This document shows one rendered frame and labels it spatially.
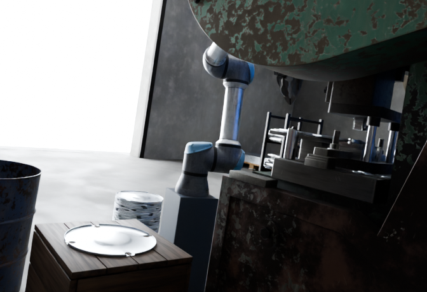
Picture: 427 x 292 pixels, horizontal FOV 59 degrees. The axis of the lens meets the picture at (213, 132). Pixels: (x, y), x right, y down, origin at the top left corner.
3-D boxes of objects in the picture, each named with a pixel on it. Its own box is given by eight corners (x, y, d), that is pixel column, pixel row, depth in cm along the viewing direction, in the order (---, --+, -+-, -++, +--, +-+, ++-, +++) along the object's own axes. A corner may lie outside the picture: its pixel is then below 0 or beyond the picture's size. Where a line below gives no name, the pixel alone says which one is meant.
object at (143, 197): (106, 195, 224) (107, 194, 224) (130, 189, 252) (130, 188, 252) (150, 205, 216) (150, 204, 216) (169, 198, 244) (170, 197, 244)
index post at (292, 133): (282, 157, 111) (287, 126, 111) (288, 158, 114) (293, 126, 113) (290, 159, 110) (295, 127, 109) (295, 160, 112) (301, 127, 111)
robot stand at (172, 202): (151, 284, 173) (166, 187, 172) (187, 281, 181) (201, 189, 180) (164, 303, 157) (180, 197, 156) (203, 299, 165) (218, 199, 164)
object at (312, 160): (304, 164, 99) (310, 126, 99) (333, 165, 111) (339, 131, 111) (325, 169, 95) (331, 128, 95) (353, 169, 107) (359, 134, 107)
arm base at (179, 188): (169, 188, 171) (173, 166, 171) (199, 190, 178) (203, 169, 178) (182, 196, 158) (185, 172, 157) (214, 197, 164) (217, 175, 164)
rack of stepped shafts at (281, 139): (274, 214, 350) (291, 113, 347) (250, 202, 391) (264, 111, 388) (311, 216, 369) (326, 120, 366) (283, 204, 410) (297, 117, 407)
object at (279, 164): (269, 177, 110) (272, 157, 110) (340, 177, 142) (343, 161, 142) (372, 204, 89) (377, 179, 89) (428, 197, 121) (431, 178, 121)
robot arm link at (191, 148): (179, 167, 172) (183, 138, 171) (208, 171, 175) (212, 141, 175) (184, 172, 160) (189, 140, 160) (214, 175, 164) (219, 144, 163)
